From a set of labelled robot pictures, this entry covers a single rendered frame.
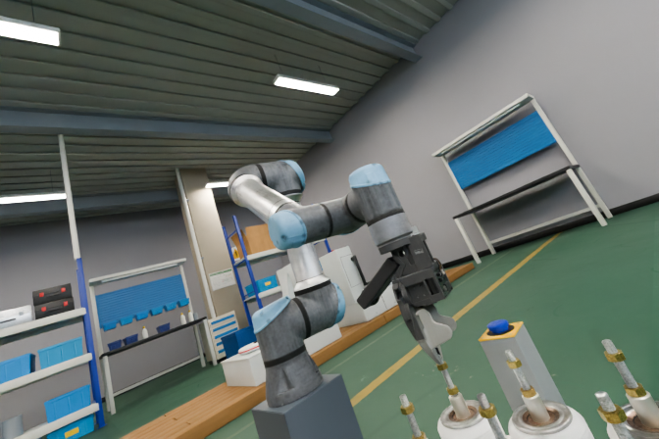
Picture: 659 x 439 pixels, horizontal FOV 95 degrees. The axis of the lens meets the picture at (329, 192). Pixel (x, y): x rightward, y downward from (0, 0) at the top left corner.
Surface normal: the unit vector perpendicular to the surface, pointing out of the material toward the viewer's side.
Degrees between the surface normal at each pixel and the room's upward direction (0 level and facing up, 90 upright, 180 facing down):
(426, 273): 90
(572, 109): 90
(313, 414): 90
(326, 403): 90
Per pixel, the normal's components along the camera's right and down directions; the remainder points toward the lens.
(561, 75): -0.73, 0.09
